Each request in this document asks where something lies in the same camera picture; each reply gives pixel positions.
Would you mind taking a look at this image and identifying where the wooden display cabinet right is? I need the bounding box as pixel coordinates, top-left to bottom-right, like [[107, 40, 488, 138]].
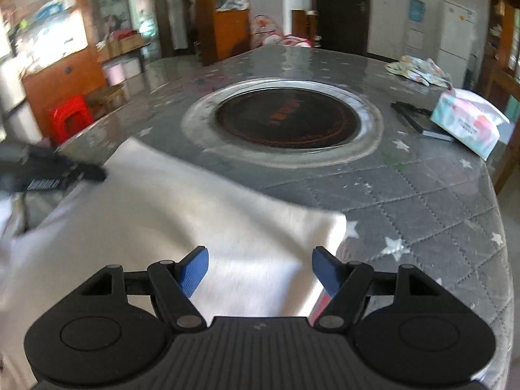
[[476, 0, 519, 111]]

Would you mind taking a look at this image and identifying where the white refrigerator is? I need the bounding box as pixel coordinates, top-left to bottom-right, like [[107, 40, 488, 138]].
[[435, 0, 476, 88]]

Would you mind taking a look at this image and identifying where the wooden shelf cabinet left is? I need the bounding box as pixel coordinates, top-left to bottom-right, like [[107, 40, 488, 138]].
[[195, 0, 251, 66]]

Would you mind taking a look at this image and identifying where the dark wooden door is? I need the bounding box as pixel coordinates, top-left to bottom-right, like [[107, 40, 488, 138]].
[[313, 0, 370, 56]]

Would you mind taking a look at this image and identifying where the tissue pack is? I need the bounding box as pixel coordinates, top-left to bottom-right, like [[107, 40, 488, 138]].
[[430, 89, 509, 161]]

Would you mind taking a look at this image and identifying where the cream white cloth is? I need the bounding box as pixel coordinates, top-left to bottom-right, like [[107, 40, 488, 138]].
[[1, 138, 347, 389]]

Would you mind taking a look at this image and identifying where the black notebook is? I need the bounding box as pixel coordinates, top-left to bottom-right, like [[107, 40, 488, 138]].
[[390, 101, 454, 142]]

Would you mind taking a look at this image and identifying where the crumpled patterned cloth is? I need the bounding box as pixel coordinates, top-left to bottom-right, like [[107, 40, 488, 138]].
[[385, 56, 452, 89]]

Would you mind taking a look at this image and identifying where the red white play tent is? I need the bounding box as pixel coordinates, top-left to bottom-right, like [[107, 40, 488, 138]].
[[250, 15, 312, 48]]

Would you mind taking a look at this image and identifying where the red plastic stool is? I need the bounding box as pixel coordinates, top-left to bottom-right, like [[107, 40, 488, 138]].
[[50, 95, 94, 145]]

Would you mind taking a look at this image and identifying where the water dispenser with blue bottle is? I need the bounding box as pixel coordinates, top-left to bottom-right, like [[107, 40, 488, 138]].
[[404, 0, 426, 58]]

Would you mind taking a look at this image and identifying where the round black induction cooktop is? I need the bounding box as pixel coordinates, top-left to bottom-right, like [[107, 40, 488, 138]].
[[182, 78, 384, 169]]

